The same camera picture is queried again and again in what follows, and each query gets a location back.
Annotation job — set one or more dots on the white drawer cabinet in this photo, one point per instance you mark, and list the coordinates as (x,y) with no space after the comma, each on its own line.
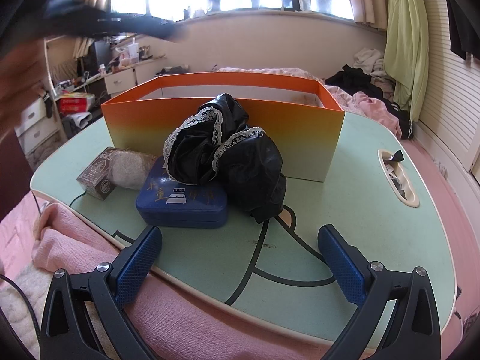
(125,79)

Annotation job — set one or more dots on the orange cardboard box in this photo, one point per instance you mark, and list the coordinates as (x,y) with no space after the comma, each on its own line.
(298,114)

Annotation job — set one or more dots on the person's hand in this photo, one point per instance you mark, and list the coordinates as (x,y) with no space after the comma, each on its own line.
(22,71)

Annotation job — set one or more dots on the black clothes pile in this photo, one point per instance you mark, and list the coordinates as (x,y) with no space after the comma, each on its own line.
(351,79)

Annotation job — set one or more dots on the yellow-green curtain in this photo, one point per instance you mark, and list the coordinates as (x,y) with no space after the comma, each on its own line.
(407,53)

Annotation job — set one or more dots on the brown patterned small box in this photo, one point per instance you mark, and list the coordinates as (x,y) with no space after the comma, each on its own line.
(95,178)

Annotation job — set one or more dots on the white knitted pouch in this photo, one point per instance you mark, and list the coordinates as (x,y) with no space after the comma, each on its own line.
(129,169)

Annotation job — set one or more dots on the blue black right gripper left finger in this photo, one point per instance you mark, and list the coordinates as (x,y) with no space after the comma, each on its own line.
(67,331)

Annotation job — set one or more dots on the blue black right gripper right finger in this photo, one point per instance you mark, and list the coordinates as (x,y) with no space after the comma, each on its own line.
(413,330)

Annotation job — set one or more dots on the black lace-trimmed garment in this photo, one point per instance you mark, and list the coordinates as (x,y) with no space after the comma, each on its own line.
(225,153)

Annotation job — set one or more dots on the pink floral quilt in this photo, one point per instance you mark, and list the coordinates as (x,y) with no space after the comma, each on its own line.
(359,103)

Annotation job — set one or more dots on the blue tin case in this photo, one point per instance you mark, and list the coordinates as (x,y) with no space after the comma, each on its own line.
(166,203)

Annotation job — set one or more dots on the red snack package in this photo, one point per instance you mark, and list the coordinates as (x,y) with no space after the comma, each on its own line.
(77,102)

